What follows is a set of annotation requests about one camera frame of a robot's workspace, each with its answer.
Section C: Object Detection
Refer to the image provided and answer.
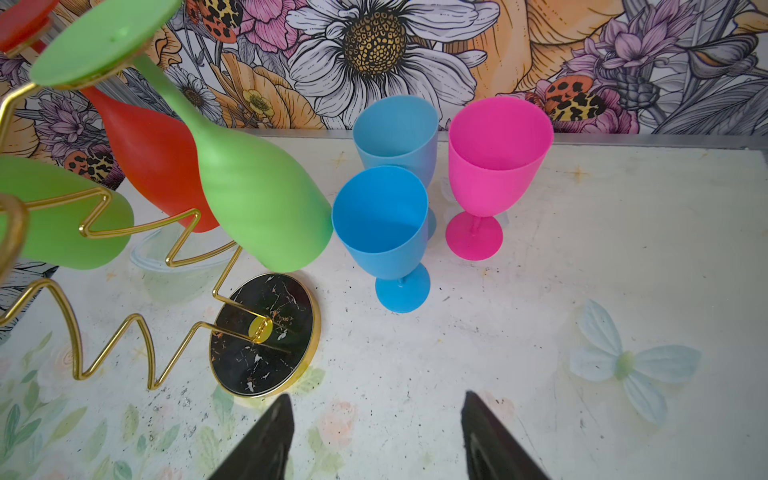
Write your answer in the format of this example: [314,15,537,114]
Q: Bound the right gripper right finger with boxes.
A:
[461,391,548,480]

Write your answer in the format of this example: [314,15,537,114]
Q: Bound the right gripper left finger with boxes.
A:
[209,393,295,480]

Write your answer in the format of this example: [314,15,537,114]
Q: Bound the green wine glass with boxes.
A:
[30,0,333,273]
[1,156,129,270]

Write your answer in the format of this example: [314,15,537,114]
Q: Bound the pink wine glass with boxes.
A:
[445,97,554,261]

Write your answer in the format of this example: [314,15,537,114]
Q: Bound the light blue wine glass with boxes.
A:
[352,94,440,241]

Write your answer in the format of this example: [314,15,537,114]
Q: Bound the red wine glass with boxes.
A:
[1,1,219,233]

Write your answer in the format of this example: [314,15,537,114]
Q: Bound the gold wire wine glass rack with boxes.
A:
[0,35,323,400]

